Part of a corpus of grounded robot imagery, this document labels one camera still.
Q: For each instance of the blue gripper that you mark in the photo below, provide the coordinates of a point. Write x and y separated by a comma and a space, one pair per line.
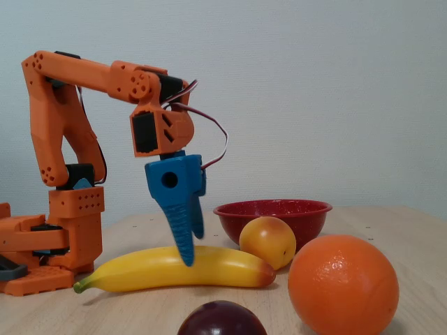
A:
181, 181

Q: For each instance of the yellow plastic banana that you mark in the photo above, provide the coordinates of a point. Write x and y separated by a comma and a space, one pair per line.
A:
139, 272

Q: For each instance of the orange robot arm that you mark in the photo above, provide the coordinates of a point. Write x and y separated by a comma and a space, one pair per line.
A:
45, 139

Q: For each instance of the orange robot base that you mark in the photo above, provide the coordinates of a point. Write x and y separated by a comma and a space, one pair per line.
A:
35, 281

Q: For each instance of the red speckled bowl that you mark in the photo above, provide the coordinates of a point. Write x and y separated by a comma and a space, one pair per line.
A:
307, 223

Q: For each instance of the yellow-orange plastic peach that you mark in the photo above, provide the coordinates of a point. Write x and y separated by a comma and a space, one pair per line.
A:
267, 244

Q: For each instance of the dark purple plastic plum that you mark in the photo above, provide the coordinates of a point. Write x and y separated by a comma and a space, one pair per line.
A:
221, 321

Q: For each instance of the orange plastic orange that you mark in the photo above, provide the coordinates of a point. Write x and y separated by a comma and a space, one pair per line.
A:
342, 286

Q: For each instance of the dark grey base clamp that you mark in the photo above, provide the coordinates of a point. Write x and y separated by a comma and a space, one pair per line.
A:
15, 272

